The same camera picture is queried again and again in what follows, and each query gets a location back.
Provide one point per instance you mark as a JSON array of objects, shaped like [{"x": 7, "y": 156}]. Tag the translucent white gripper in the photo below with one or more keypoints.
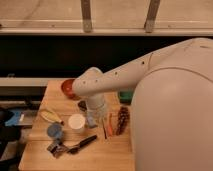
[{"x": 95, "y": 117}]

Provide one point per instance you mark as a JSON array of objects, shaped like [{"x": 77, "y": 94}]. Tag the silver metal fork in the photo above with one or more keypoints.
[{"x": 104, "y": 129}]

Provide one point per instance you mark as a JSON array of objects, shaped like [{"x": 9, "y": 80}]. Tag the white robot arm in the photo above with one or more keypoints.
[{"x": 172, "y": 105}]

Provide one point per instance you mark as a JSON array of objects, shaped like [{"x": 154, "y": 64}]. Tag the black rectangular block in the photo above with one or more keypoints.
[{"x": 82, "y": 105}]

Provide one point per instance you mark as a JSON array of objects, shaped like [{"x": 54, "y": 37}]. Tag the white cup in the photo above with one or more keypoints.
[{"x": 76, "y": 122}]

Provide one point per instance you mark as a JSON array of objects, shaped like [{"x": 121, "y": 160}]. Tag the orange carrot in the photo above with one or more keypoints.
[{"x": 109, "y": 125}]

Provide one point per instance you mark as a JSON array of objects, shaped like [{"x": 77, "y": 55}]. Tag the bunch of dark grapes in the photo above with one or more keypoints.
[{"x": 123, "y": 118}]

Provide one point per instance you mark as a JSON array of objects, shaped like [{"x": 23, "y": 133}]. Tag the green plastic tray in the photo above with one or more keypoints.
[{"x": 125, "y": 97}]

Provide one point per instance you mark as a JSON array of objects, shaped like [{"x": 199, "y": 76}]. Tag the red bowl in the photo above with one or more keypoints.
[{"x": 66, "y": 88}]

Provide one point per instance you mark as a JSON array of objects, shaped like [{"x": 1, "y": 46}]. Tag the yellow banana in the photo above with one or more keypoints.
[{"x": 50, "y": 116}]

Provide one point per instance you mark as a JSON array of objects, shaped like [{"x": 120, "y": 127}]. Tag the metal clip tool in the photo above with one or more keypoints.
[{"x": 57, "y": 148}]

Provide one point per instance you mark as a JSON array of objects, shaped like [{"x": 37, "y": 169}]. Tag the blue object beside table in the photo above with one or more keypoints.
[{"x": 16, "y": 119}]

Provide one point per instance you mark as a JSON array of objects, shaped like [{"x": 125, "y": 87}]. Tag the black handled spatula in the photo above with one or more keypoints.
[{"x": 74, "y": 149}]

